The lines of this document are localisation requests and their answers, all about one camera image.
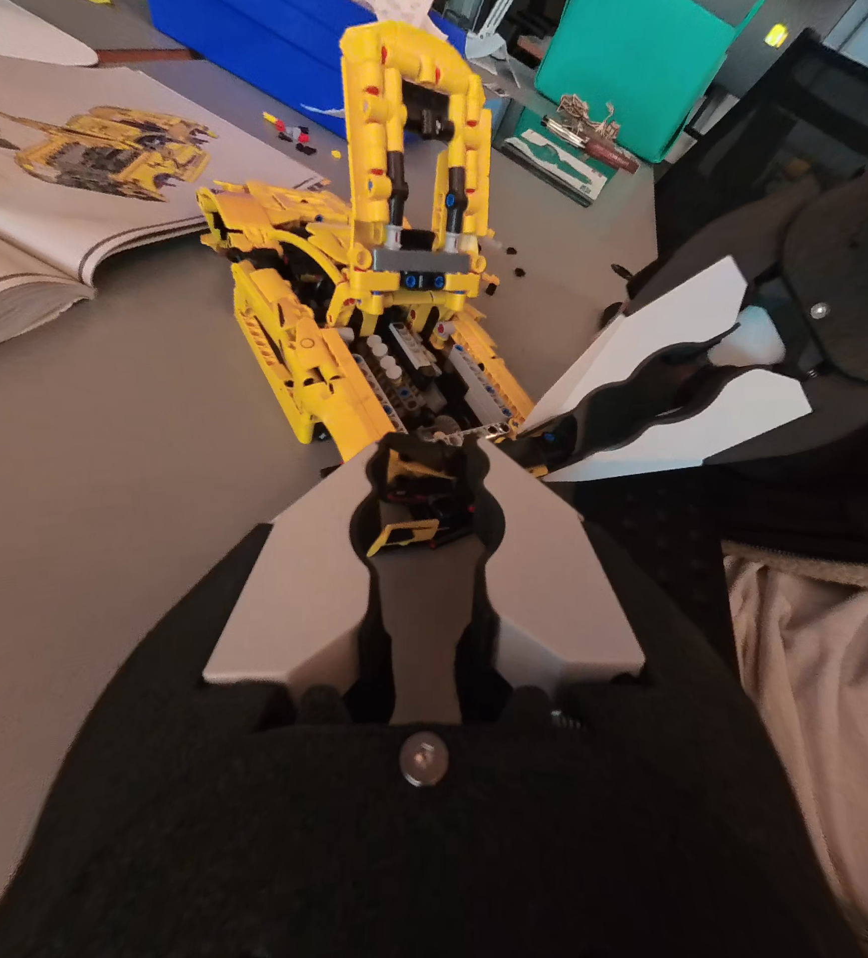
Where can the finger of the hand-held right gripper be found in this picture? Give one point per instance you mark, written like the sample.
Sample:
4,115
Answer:
666,314
741,419

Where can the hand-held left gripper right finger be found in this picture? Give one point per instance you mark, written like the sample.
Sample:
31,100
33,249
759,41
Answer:
561,599

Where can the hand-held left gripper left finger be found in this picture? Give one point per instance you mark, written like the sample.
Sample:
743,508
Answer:
291,599

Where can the yellow black brick side assembly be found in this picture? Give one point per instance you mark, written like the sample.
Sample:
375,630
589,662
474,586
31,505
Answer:
546,441

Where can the yellow toy brick car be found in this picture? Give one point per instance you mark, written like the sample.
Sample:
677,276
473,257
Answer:
314,337

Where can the building instruction booklet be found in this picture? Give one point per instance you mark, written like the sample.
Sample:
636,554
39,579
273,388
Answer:
67,187

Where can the grey desk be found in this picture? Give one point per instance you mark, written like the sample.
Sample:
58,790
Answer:
104,486

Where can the scattered small brick pieces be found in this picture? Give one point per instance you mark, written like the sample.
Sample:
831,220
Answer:
291,135
508,251

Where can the green white booklet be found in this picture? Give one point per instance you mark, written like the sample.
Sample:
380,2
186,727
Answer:
553,157

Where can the small wooden model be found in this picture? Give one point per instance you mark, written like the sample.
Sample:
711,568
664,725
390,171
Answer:
591,135

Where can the black mesh office chair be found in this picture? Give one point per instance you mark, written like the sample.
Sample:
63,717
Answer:
815,97

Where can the blue plastic bin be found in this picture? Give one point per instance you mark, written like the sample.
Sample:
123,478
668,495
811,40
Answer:
254,45

